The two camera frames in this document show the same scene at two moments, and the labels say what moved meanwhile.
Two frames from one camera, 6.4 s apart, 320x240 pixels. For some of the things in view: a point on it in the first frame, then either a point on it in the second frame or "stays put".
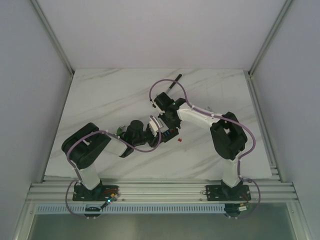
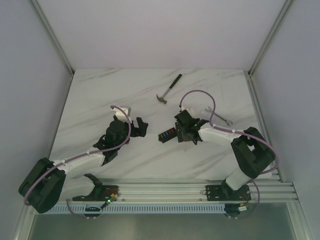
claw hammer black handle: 177,79 stays put
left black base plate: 101,193 stays put
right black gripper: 162,116 -> 179,130
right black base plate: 223,193 stays put
